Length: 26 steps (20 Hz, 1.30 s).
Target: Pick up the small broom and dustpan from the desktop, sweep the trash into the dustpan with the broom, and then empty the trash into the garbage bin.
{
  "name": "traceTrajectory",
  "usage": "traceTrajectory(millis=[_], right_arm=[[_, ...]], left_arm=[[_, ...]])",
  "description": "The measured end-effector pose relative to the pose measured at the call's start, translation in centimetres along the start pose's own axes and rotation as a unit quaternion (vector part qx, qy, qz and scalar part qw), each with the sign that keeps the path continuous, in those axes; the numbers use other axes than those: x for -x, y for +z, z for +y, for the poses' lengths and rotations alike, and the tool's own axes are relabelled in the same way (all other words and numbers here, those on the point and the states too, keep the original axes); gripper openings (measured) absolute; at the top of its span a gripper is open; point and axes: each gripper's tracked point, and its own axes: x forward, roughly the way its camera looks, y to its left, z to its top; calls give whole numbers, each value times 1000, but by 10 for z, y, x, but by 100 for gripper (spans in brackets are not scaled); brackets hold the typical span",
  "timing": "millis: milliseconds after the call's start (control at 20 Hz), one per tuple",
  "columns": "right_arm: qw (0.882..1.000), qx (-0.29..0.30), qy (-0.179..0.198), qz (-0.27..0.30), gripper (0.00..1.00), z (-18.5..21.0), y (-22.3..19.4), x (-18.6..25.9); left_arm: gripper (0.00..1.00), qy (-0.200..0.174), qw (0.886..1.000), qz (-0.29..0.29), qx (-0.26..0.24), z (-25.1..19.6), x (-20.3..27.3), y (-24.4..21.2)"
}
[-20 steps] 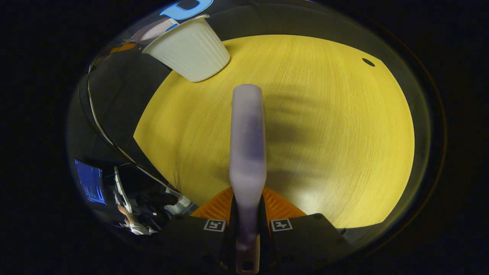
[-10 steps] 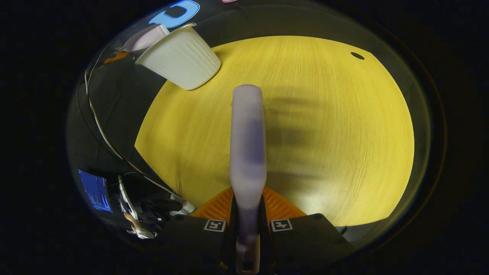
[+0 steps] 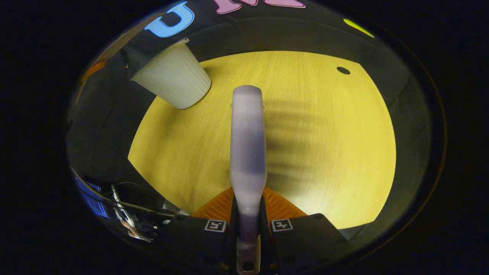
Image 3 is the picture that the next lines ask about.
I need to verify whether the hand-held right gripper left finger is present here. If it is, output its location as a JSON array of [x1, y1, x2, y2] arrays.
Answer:
[[160, 186, 239, 273]]

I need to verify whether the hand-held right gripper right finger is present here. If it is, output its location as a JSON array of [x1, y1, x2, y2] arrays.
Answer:
[[260, 186, 350, 273]]

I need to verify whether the small pale purple broom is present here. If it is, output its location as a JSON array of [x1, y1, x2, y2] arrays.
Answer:
[[229, 85, 268, 275]]

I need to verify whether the white ribbed garbage bin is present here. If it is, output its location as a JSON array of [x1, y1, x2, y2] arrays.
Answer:
[[130, 37, 212, 110]]

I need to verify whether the blue lit screen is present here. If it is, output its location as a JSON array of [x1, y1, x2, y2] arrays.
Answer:
[[74, 178, 109, 219]]

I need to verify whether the grey cable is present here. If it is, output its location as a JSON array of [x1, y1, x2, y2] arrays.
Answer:
[[72, 170, 180, 218]]

